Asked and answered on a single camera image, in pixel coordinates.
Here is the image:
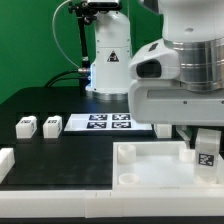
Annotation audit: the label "white square tabletop panel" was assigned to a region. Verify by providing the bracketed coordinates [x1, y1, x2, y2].
[112, 141, 224, 191]

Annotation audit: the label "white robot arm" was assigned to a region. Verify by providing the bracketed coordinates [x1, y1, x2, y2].
[129, 0, 224, 132]

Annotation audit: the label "white plate with tags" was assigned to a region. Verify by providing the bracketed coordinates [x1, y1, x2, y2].
[65, 113, 152, 132]

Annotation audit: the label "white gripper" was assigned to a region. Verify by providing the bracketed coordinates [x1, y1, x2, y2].
[128, 38, 224, 149]

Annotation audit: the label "white L-shaped obstacle wall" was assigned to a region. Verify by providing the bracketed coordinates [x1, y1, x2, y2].
[0, 145, 224, 219]

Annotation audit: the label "grey cable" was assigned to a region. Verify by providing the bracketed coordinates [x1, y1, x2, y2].
[51, 0, 88, 72]

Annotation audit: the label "black cables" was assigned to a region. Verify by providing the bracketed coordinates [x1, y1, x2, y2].
[44, 69, 88, 88]

